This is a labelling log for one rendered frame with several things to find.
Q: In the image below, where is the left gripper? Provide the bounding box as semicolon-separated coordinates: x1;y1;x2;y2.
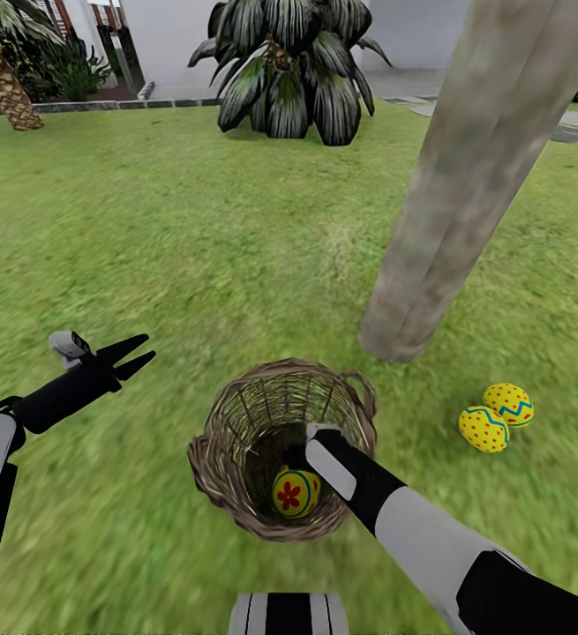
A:
43;335;155;417

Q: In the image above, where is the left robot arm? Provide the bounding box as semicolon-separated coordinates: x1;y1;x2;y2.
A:
0;331;155;541

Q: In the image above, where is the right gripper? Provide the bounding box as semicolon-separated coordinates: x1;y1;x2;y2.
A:
279;444;316;473

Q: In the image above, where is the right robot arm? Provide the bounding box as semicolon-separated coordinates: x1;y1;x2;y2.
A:
279;422;578;635

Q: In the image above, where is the wicker basket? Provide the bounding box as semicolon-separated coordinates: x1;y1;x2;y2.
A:
187;357;379;542

